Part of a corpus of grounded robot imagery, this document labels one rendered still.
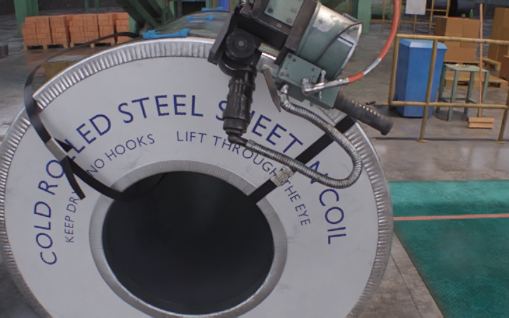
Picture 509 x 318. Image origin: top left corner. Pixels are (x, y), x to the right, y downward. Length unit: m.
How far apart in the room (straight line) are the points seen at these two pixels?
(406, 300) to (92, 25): 11.09
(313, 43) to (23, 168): 0.84
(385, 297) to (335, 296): 1.01
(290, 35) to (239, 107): 0.17
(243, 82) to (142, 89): 0.30
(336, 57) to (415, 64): 4.46
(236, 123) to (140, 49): 0.33
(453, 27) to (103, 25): 8.70
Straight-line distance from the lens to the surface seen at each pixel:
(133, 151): 1.13
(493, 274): 2.74
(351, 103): 0.89
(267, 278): 1.29
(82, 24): 12.38
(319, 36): 0.86
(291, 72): 0.84
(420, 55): 5.31
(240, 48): 0.86
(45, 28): 12.76
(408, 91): 5.38
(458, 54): 10.09
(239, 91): 0.87
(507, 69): 8.87
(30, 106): 1.17
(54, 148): 1.14
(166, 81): 1.05
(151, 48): 1.04
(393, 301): 2.34
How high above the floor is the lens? 1.48
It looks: 23 degrees down
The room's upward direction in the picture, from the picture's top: 1 degrees clockwise
